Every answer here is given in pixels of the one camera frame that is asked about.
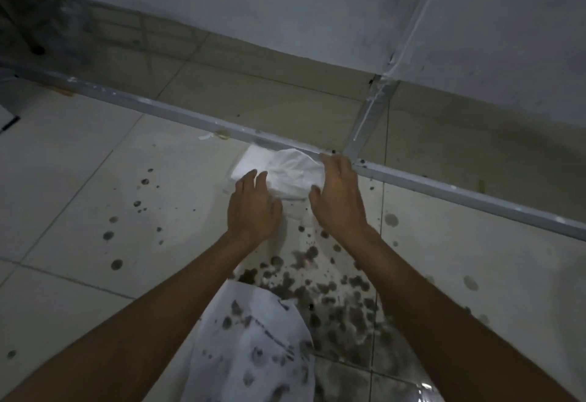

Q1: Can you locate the person's left hand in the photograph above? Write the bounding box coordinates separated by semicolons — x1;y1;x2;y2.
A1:
227;169;284;245

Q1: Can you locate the person's right hand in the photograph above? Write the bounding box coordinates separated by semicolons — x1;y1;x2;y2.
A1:
309;153;383;245

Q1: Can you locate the clear pack of white tissues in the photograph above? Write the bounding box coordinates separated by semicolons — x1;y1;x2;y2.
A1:
231;143;328;201

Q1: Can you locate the white tissue sheet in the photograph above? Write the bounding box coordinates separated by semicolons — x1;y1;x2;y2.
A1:
181;278;317;402

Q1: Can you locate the person's left forearm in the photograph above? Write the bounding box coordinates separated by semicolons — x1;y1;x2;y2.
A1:
0;231;259;402

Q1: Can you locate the person's right forearm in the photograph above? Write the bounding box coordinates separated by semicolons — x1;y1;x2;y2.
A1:
350;231;580;402

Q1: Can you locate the white cabinet panel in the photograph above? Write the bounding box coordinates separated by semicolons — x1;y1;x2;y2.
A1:
0;104;20;132

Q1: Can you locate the grey metal post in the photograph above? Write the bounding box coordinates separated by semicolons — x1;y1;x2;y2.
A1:
342;0;452;165

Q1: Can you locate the metal frame rail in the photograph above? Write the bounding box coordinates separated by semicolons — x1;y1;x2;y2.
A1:
0;63;586;243

